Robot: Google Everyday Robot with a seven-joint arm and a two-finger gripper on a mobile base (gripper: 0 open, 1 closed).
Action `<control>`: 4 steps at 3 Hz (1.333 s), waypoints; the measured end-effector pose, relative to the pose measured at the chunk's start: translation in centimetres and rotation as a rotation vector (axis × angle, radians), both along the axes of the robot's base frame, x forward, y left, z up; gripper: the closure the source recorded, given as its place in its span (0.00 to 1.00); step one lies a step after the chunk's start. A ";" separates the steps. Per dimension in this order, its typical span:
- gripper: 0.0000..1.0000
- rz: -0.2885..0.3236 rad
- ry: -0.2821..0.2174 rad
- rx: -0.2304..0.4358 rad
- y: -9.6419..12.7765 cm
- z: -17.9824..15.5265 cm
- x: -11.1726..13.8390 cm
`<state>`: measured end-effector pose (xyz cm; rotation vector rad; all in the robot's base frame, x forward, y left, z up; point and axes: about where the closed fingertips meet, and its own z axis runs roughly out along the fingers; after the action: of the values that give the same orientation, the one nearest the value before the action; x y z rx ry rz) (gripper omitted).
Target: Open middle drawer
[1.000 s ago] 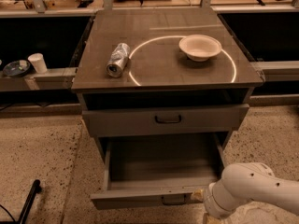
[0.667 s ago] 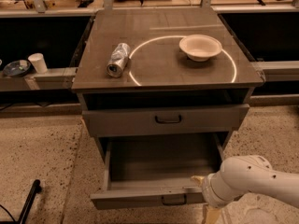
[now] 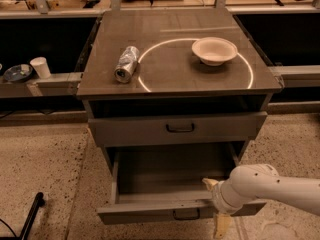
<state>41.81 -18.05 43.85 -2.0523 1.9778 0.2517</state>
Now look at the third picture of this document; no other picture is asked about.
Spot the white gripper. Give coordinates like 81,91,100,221
202,178,245,240

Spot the grey drawer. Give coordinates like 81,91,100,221
89,112,267,147
96,142,268,226

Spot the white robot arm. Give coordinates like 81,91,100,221
202,164,320,239

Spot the grey top drawer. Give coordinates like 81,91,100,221
89,112,267,147

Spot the grey drawer cabinet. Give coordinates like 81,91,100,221
76,7,284,172

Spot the white paper bowl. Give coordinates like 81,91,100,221
192,37,238,66

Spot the silver drink can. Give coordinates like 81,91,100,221
114,46,140,83

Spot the black floor pole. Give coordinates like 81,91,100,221
18,192,45,240

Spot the white paper cup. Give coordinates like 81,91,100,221
30,57,51,79

